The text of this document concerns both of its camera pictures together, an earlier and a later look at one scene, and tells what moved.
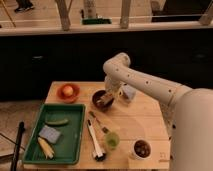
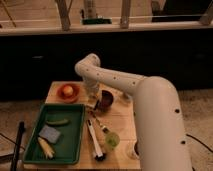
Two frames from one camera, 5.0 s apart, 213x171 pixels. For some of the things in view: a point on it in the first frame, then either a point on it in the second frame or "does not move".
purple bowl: (101, 106) does not move
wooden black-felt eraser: (105, 98) to (91, 102)
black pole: (15, 159) does not move
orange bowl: (68, 99) does not move
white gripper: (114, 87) to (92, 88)
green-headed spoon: (111, 138) does not move
